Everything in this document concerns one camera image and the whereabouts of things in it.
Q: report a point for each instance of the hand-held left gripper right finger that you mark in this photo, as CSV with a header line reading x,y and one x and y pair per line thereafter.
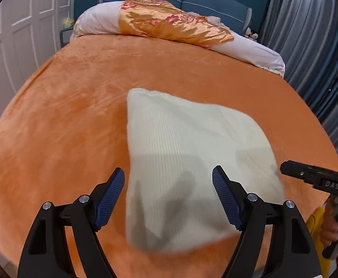
x,y
225,197

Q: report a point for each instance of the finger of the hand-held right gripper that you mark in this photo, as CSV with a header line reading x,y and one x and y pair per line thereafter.
x,y
294,170

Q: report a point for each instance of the person's right hand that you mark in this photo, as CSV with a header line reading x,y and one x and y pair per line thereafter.
x,y
329,226

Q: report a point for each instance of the cream knitted sweater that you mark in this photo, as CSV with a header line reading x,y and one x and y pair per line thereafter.
x,y
180,139

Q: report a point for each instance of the grey pleated curtain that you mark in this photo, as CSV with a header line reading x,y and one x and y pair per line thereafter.
x,y
307,34

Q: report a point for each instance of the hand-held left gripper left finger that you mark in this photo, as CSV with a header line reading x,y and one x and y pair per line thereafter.
x,y
111,197

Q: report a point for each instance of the orange plush blanket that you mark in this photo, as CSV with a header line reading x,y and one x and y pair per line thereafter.
x,y
70,115

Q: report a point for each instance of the yellow cloth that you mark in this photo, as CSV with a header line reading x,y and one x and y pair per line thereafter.
x,y
316,228

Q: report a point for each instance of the white panelled wardrobe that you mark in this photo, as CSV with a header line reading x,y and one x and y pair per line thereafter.
x,y
18,29

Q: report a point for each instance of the white quilt with floral satin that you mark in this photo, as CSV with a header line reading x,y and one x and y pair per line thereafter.
x,y
163,23

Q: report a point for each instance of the white plush toy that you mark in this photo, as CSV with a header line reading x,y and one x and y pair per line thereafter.
x,y
251,34

